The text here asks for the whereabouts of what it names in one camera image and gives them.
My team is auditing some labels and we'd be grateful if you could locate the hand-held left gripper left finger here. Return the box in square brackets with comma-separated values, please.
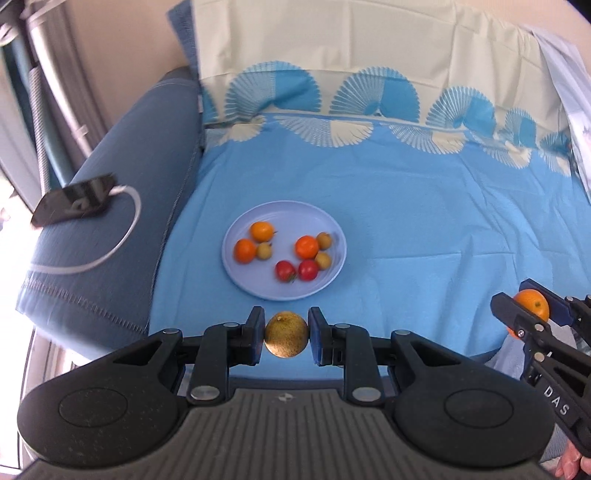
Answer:
[111, 305, 267, 408]

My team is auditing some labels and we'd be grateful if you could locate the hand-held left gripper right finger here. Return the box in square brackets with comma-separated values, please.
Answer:
[307, 305, 463, 408]

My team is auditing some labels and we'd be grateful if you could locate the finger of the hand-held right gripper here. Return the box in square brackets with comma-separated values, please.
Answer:
[490, 292, 556, 371]
[523, 278, 591, 356]

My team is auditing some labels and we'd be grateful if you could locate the light blue plate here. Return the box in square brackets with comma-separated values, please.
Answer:
[222, 200, 348, 302]

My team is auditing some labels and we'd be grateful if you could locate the person's right hand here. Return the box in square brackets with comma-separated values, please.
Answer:
[555, 447, 591, 480]

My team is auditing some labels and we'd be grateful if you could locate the light blue garment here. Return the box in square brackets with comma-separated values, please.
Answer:
[482, 333, 573, 468]

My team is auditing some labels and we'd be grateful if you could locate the blue fan-patterned bedsheet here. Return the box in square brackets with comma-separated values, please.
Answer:
[148, 0, 591, 377]

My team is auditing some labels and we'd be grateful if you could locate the pale printed cloth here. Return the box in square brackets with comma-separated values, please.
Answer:
[529, 25, 591, 204]

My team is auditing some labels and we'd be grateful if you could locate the blue upholstered cushion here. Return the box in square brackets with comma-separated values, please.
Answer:
[14, 0, 206, 352]

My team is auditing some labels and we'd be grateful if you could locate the grey ribbed tube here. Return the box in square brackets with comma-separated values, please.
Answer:
[28, 68, 52, 195]

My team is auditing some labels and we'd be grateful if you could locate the grey metal pole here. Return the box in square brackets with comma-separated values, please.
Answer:
[25, 14, 95, 160]

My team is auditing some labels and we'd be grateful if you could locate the black phone with white cable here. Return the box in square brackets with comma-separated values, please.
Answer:
[28, 185, 142, 276]

